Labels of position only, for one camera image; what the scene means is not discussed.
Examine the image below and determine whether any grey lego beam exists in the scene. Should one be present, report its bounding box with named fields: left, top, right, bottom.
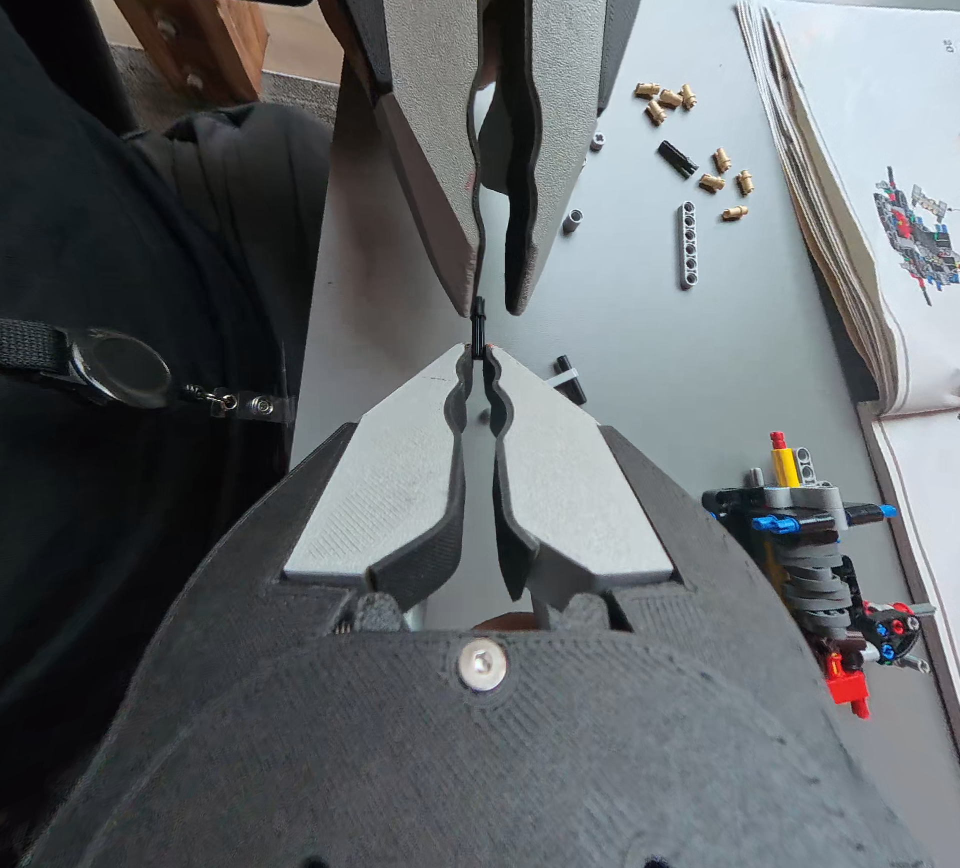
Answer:
left=673, top=202, right=700, bottom=291

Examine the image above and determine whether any partly built lego assembly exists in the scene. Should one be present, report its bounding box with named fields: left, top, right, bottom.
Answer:
left=701, top=430, right=939, bottom=721

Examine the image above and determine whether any lego instruction booklet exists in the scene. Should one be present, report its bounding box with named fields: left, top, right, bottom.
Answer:
left=735, top=0, right=960, bottom=764

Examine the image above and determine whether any black lego pin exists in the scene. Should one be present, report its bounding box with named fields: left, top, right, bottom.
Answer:
left=657, top=139, right=699, bottom=180

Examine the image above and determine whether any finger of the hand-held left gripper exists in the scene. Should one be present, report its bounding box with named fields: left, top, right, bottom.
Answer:
left=371, top=0, right=485, bottom=320
left=504, top=0, right=616, bottom=318

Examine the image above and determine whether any group of tan lego pins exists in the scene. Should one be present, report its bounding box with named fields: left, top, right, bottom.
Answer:
left=633, top=82, right=755, bottom=224

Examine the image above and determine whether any black badge reel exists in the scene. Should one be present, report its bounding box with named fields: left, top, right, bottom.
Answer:
left=69, top=326, right=295, bottom=428

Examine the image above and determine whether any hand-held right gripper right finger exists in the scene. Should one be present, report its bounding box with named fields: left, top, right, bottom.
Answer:
left=482, top=344, right=676, bottom=614

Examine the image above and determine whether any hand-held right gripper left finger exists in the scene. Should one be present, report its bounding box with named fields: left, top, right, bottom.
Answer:
left=283, top=343, right=474, bottom=614

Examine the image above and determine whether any wooden furniture leg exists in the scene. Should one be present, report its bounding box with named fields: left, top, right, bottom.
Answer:
left=105, top=0, right=271, bottom=110

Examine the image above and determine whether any black lanyard strap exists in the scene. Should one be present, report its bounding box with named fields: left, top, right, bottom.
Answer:
left=0, top=316, right=80, bottom=389

